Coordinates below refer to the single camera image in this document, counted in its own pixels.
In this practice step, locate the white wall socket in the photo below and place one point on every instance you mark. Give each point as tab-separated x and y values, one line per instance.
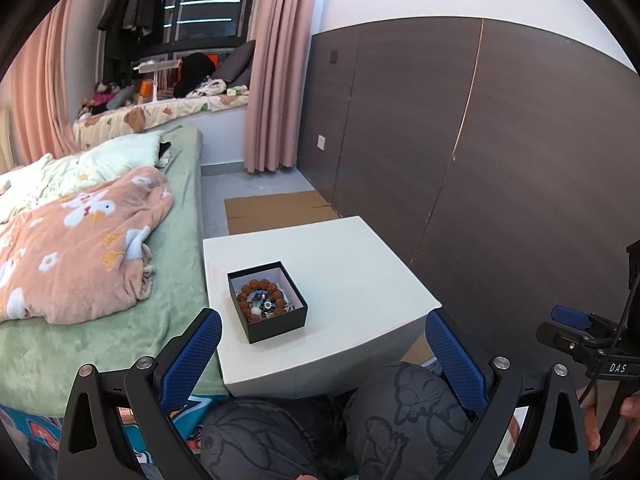
321	142

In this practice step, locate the green tissue pack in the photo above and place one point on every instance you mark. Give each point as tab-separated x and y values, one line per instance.
237	91

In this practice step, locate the person's grey printed pants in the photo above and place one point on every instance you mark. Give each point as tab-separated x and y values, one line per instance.
400	410

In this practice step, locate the orange box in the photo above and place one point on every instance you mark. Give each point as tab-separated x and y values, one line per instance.
146	89

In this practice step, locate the hanging dark clothes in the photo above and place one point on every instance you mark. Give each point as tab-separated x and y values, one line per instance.
135	5

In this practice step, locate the white floral cushion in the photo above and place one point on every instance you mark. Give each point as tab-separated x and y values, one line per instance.
207	87

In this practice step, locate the blue cartoon bed sheet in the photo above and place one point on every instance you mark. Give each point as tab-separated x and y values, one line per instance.
35	440

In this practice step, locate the black bag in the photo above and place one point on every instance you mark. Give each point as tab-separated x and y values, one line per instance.
195	72

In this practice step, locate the pink curtain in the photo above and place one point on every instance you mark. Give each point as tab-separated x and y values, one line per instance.
275	60
45	85

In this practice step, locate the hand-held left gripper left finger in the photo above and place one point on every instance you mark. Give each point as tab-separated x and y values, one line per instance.
192	360

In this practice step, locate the white pendant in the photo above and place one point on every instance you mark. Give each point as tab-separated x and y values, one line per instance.
256	311

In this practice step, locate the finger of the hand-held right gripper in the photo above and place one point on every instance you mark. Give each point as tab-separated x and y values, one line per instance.
555	335
567	316

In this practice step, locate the dark window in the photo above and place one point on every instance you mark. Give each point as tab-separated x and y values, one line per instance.
210	25

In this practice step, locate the grey pillow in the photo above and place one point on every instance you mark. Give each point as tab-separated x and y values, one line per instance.
235	62

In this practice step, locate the black jewelry box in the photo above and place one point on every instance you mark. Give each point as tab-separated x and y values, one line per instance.
275	327

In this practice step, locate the white side table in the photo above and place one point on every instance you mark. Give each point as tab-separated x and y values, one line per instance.
325	250

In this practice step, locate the pink duck print blanket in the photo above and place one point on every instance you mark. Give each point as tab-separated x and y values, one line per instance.
75	260

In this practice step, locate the flat cardboard sheet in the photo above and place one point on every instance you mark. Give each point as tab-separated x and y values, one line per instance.
275	210

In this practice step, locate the floral window seat mattress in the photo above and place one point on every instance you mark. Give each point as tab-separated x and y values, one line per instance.
150	115

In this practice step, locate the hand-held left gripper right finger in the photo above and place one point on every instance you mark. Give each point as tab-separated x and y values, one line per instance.
455	360

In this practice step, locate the person's right hand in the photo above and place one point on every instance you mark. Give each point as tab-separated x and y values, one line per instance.
591	420

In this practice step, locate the pile of plush toys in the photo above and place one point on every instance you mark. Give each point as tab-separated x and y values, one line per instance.
102	91

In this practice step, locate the bed with green sheet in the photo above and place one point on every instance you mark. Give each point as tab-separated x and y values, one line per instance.
175	260

